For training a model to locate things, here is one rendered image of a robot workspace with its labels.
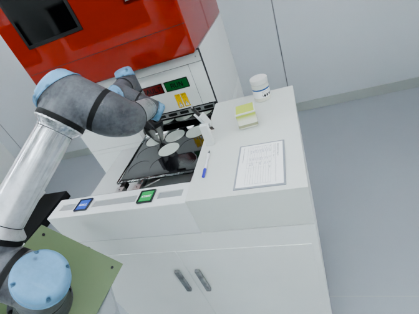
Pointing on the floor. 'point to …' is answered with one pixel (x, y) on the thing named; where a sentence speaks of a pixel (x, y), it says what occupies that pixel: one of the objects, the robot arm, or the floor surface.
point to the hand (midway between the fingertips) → (161, 141)
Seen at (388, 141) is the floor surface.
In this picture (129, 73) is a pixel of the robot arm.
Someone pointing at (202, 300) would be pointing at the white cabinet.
